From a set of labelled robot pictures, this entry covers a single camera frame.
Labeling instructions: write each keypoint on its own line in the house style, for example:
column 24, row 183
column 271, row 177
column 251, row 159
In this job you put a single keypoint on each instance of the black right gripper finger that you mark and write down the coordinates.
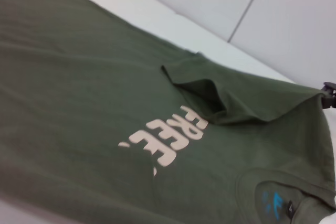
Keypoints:
column 329, row 102
column 330, row 89

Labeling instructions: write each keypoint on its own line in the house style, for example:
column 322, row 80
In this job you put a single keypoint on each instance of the dark green FREE! t-shirt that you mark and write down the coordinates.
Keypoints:
column 105, row 90

